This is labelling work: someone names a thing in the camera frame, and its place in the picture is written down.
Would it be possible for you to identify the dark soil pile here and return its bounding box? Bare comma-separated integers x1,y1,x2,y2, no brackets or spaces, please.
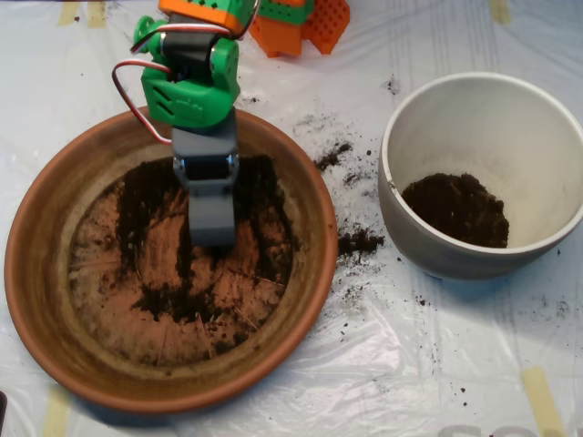
97,154,300,361

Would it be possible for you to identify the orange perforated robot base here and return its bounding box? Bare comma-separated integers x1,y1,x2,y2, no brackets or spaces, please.
248,0,352,58

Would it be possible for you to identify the small spilled soil clump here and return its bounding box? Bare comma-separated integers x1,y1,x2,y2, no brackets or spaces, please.
313,141,354,172

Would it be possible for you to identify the large spilled soil clump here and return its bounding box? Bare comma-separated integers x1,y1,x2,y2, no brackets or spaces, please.
337,227,386,259

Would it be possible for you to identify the terracotta saucer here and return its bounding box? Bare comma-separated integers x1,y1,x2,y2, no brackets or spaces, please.
4,107,339,415

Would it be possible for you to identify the dark soil in pot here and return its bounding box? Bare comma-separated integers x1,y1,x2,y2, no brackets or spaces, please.
400,172,510,249

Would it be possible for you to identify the white ceramic pot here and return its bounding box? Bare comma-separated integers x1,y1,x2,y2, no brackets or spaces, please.
377,71,583,281

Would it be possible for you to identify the beige masking tape strip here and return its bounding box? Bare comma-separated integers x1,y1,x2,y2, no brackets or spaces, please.
87,2,108,29
521,367,566,437
43,385,72,437
57,2,81,26
490,0,511,25

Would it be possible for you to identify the clear plastic cover sheet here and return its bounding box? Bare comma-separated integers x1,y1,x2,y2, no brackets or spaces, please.
0,0,583,437

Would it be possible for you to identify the red and white servo cable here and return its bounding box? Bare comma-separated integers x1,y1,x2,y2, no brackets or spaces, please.
111,0,263,147

